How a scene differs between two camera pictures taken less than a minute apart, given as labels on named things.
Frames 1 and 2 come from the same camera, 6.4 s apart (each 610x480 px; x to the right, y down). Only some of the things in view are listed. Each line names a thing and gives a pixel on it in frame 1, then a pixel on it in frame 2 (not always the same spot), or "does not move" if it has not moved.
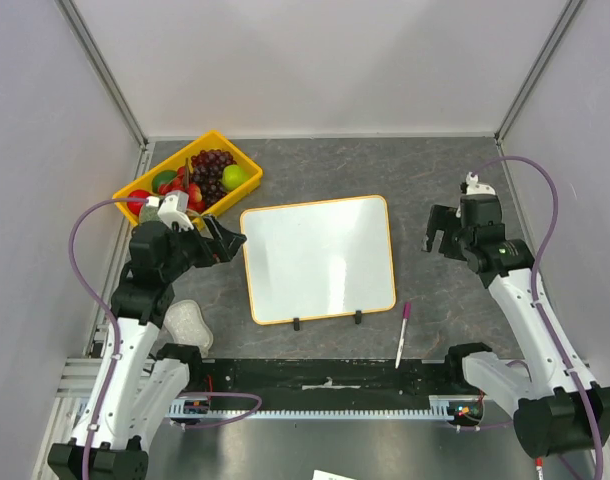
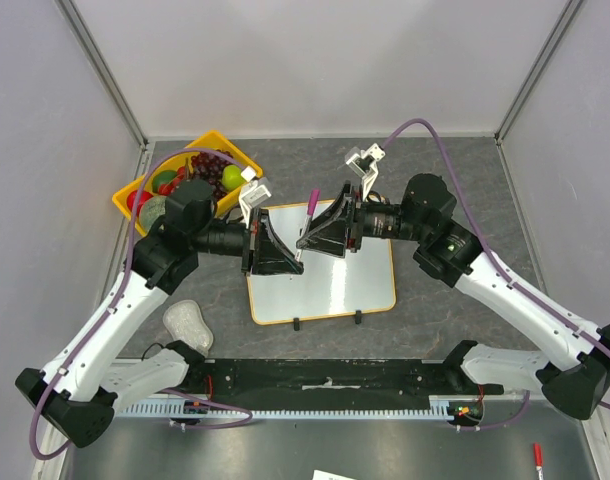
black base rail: [325, 383] does not move
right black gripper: [448, 233] → [351, 220]
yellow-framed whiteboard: [318, 260] does not move
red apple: [135, 207] does not move
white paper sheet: [323, 475] does not move
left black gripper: [210, 255] → [270, 256]
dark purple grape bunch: [207, 172] does not move
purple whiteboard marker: [407, 313] → [313, 195]
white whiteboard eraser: [186, 326] does not move
